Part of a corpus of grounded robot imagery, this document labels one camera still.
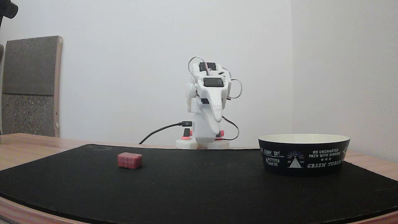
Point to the red clamp knob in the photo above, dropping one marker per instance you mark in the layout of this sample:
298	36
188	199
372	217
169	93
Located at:
221	133
186	134

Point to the black felt mat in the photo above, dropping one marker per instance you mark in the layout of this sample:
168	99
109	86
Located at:
199	189

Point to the black camera device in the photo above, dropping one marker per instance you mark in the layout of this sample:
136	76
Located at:
7	9

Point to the red cube toy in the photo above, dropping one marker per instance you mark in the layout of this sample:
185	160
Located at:
129	160

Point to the dark blue printed bowl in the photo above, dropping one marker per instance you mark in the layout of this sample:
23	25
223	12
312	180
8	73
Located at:
303	158

